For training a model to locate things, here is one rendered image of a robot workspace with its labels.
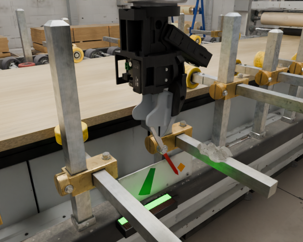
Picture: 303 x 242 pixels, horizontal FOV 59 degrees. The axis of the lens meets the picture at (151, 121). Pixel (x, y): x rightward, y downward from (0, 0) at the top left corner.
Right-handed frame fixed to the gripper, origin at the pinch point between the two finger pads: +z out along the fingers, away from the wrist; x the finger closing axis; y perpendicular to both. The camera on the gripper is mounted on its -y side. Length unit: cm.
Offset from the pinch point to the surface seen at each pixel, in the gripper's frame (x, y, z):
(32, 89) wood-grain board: -69, 3, 9
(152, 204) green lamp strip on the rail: -11.1, -6.7, 28.6
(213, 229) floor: -34, -72, 99
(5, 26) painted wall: -729, -129, 32
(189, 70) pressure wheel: -33, -42, 2
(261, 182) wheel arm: 11.6, -16.6, 12.8
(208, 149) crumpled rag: -3.1, -17.8, 12.1
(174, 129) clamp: -16.0, -18.5, 11.8
